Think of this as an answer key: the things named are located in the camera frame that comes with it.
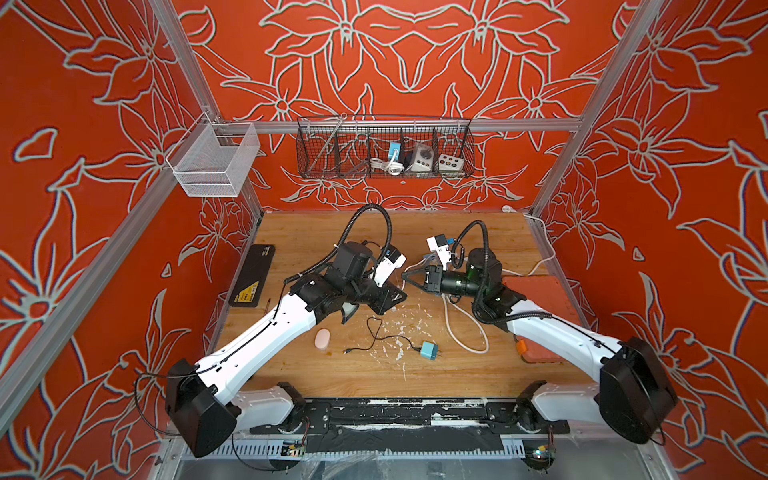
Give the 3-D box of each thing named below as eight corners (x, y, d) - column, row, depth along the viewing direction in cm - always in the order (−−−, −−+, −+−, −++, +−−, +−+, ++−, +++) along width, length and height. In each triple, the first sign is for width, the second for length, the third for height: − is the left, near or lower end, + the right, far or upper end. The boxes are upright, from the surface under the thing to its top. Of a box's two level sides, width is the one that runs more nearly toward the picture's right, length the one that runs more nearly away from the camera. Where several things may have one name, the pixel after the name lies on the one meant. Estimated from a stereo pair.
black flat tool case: (230, 307, 96) (226, 302, 93) (251, 250, 111) (248, 244, 109) (258, 307, 96) (254, 302, 93) (275, 250, 111) (272, 244, 109)
